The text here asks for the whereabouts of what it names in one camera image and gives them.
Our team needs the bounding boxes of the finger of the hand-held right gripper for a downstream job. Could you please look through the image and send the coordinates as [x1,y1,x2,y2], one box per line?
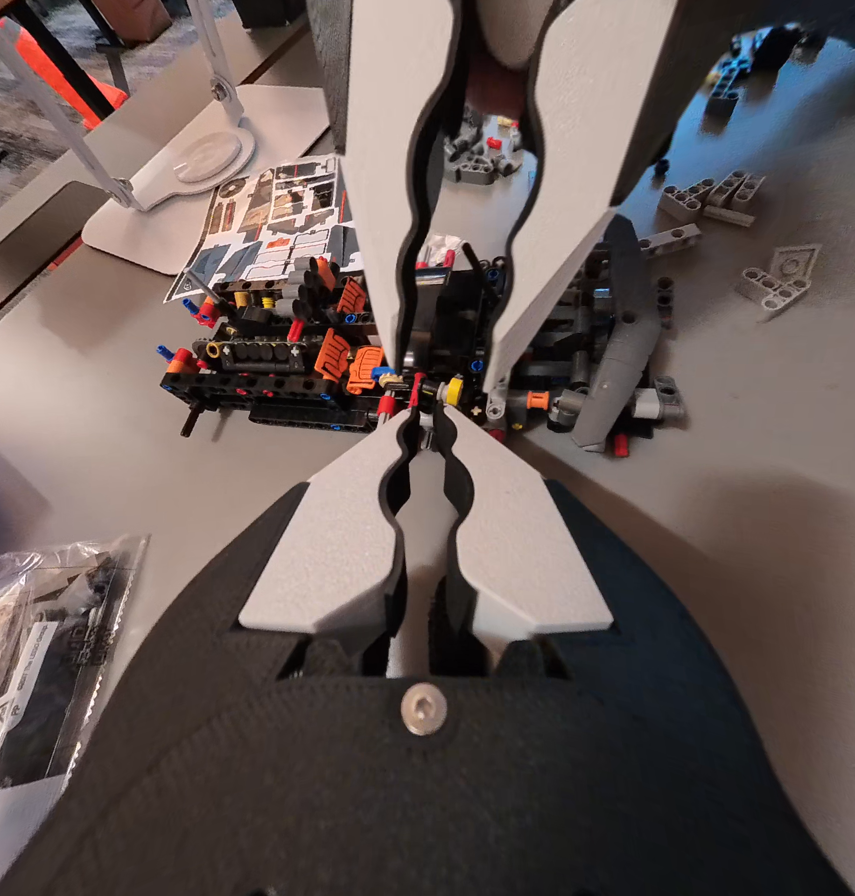
[342,0,470,375]
[482,0,682,396]

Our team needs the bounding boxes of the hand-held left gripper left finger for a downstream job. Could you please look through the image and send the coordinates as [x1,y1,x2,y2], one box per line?
[237,409,409,662]

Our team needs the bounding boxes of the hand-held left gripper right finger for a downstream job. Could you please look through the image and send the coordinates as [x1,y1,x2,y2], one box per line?
[433,405,615,673]

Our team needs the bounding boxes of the yellow and black lego axle piece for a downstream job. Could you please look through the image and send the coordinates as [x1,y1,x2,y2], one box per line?
[406,371,468,452]

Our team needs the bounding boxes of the black lego vehicle chassis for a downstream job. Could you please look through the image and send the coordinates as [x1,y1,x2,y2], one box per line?
[158,238,684,457]

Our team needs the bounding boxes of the scattered small lego pieces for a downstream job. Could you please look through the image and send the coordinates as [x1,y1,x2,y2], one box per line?
[704,24,831,120]

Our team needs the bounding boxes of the pile of grey lego pieces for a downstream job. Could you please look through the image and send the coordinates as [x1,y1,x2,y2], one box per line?
[443,112,528,185]

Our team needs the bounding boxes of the grey angled lego beam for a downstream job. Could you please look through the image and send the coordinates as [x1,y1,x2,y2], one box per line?
[657,178,717,224]

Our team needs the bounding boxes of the lego sticker sheet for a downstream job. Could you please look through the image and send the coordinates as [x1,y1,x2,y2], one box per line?
[163,155,364,305]

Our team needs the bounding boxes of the long grey lego beam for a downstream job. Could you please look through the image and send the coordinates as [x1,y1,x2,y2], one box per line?
[638,223,703,258]

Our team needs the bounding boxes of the clear bag of lego parts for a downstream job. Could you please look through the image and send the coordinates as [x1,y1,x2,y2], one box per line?
[0,535,152,799]

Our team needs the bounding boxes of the person's right hand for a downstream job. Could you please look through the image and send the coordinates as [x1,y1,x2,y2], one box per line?
[468,65,531,116]

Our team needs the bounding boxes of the white metal book stand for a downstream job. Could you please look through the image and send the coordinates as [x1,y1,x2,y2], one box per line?
[0,0,330,277]

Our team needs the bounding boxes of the orange red cloth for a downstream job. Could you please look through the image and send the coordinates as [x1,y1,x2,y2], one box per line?
[0,17,129,130]

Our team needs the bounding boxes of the black metal frame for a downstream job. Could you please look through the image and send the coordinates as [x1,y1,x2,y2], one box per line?
[21,0,132,121]

